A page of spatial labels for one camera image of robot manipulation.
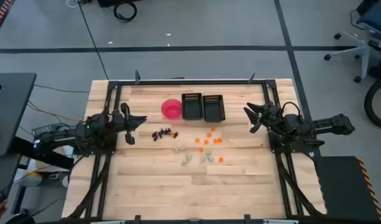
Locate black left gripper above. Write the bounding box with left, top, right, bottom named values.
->
left=114, top=101, right=148, bottom=146

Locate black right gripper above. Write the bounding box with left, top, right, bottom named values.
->
left=243, top=101, right=280, bottom=134

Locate black slotted plastic basket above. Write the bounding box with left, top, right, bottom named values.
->
left=181, top=92, right=204, bottom=121
left=202, top=94, right=227, bottom=123

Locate pink translucent plastic bowl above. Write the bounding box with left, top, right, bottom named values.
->
left=161, top=98, right=183, bottom=120

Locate grey control box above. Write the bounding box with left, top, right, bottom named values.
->
left=31, top=123, right=75, bottom=141

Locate dark grey desk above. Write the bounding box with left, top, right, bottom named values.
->
left=0, top=72, right=37, bottom=195

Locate blue grey office chair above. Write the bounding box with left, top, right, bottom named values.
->
left=323, top=0, right=381, bottom=84

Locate black aluminium table frame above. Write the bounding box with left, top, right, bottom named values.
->
left=61, top=70, right=328, bottom=224

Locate yellow cable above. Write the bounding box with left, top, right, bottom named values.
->
left=27, top=101, right=84, bottom=123

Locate long thin black cable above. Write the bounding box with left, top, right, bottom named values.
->
left=76, top=0, right=110, bottom=80

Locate coiled black cable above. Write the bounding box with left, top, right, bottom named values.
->
left=113, top=1, right=138, bottom=23

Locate thick black hose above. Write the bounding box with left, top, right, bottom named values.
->
left=364, top=77, right=381, bottom=131

